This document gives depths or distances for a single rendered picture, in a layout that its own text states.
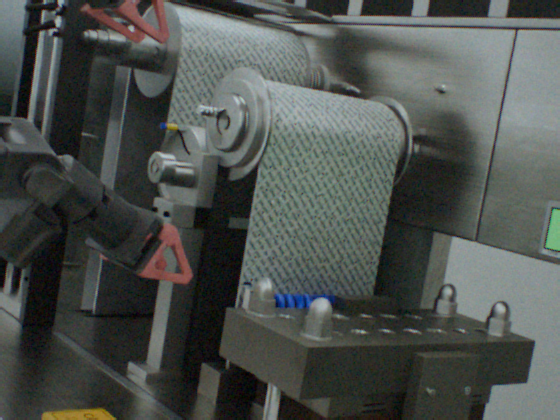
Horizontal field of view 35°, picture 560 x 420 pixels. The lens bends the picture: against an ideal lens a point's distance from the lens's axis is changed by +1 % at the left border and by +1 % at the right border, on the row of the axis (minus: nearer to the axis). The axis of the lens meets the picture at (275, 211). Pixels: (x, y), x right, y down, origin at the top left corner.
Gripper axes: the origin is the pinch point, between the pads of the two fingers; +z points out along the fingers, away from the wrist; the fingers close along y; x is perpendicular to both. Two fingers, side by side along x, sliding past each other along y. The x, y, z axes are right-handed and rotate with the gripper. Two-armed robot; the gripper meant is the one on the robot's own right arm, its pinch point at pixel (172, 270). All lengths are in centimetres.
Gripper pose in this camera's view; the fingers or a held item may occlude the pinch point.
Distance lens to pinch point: 109.3
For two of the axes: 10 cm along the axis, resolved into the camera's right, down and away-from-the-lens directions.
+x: 5.4, -8.1, 2.4
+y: 6.0, 1.7, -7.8
